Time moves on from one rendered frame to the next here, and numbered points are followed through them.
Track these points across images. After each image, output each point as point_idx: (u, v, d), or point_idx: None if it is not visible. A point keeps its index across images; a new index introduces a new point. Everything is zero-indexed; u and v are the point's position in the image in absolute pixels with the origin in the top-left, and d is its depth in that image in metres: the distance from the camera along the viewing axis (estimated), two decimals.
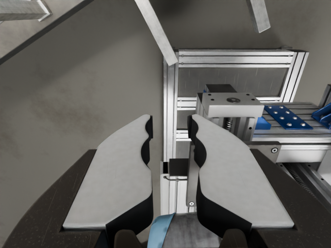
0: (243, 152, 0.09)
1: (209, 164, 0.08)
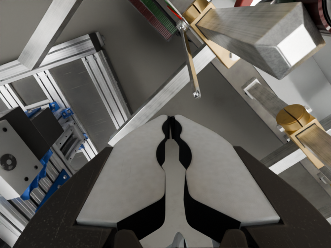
0: (227, 150, 0.09)
1: (194, 165, 0.08)
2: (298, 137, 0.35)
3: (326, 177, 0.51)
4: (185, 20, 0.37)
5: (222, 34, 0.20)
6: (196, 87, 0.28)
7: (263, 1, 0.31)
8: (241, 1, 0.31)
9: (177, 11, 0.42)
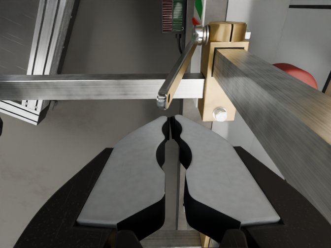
0: (227, 150, 0.09)
1: (194, 165, 0.08)
2: (212, 243, 0.29)
3: None
4: (207, 32, 0.26)
5: (303, 122, 0.09)
6: (171, 89, 0.13)
7: None
8: None
9: (203, 14, 0.31)
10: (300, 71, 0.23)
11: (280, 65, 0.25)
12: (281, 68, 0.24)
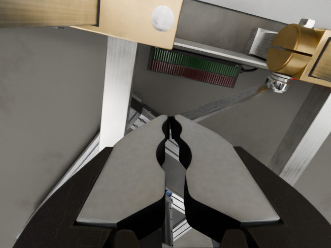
0: (227, 150, 0.09)
1: (194, 165, 0.08)
2: None
3: None
4: (277, 72, 0.23)
5: None
6: None
7: None
8: None
9: (245, 57, 0.28)
10: None
11: None
12: None
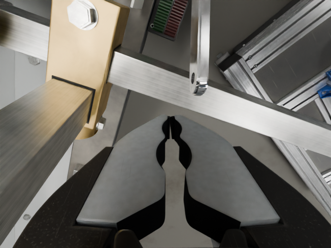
0: (227, 150, 0.09)
1: (194, 165, 0.08)
2: None
3: None
4: None
5: None
6: (191, 67, 0.11)
7: None
8: None
9: None
10: None
11: None
12: None
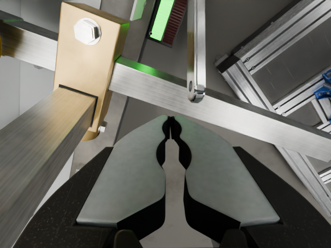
0: (227, 150, 0.09)
1: (194, 165, 0.08)
2: None
3: None
4: None
5: None
6: (188, 76, 0.11)
7: None
8: None
9: None
10: None
11: None
12: None
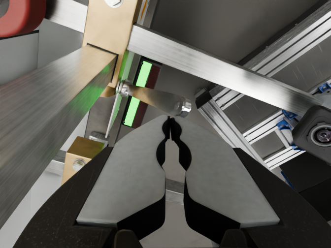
0: (227, 151, 0.09)
1: (194, 166, 0.08)
2: None
3: None
4: (116, 88, 0.28)
5: (22, 198, 0.10)
6: (171, 108, 0.13)
7: None
8: (5, 36, 0.20)
9: None
10: None
11: (6, 34, 0.22)
12: (3, 36, 0.21)
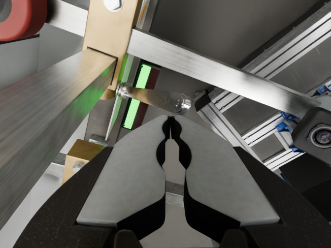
0: (227, 150, 0.09)
1: (194, 165, 0.08)
2: None
3: None
4: (116, 91, 0.29)
5: (24, 197, 0.10)
6: (171, 106, 0.14)
7: None
8: (7, 41, 0.20)
9: None
10: None
11: (8, 38, 0.22)
12: (5, 40, 0.21)
